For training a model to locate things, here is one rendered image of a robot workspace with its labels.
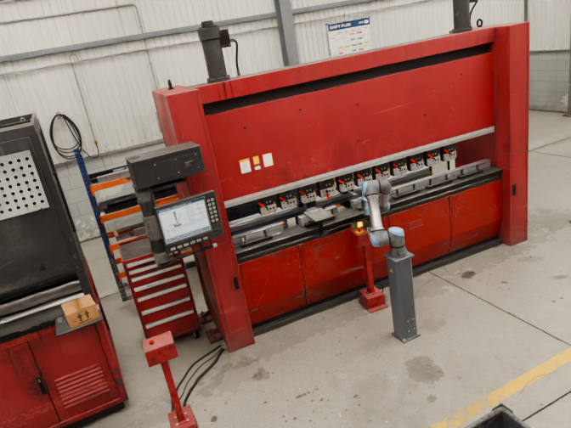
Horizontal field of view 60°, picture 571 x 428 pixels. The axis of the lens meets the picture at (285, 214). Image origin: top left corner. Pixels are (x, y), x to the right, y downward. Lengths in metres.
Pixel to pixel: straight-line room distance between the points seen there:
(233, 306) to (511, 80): 3.42
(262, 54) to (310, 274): 4.91
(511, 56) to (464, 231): 1.79
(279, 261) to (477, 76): 2.67
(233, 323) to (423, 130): 2.58
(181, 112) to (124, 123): 4.31
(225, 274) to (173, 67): 4.69
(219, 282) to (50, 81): 4.69
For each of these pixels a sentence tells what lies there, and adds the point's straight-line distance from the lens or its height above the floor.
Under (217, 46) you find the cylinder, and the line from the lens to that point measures 4.18.
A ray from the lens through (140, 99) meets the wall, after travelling 8.15.
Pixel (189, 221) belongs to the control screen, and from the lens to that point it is 3.64.
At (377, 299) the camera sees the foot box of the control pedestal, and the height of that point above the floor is 0.09.
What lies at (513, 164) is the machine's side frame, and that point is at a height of 0.93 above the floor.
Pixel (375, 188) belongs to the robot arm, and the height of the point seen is 1.32.
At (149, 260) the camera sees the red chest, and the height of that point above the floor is 0.95.
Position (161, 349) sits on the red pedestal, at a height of 0.78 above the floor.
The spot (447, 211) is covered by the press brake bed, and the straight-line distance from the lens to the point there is 5.32.
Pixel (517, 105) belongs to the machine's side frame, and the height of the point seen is 1.53.
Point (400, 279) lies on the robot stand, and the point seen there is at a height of 0.60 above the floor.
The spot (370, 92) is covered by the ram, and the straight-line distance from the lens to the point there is 4.67.
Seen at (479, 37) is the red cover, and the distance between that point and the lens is 5.36.
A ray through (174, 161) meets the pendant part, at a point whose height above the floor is 1.88.
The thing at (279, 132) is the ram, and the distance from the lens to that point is 4.30.
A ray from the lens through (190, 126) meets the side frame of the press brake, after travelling 3.87.
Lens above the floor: 2.62
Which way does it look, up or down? 20 degrees down
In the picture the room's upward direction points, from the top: 10 degrees counter-clockwise
